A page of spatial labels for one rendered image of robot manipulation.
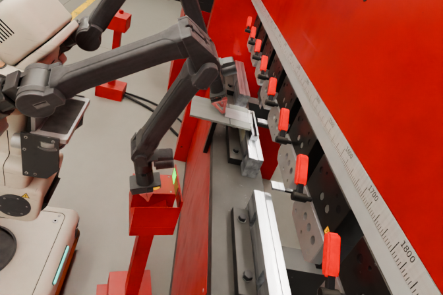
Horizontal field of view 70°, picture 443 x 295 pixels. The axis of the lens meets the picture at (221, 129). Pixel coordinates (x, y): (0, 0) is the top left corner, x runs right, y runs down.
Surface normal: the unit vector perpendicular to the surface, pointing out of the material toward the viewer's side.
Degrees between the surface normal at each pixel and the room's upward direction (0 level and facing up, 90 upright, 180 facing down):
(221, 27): 90
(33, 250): 0
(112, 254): 0
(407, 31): 90
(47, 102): 105
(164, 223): 90
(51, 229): 0
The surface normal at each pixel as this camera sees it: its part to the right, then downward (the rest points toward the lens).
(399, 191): -0.96, -0.23
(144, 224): 0.23, 0.58
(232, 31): 0.02, 0.54
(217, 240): 0.28, -0.81
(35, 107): 0.19, 0.77
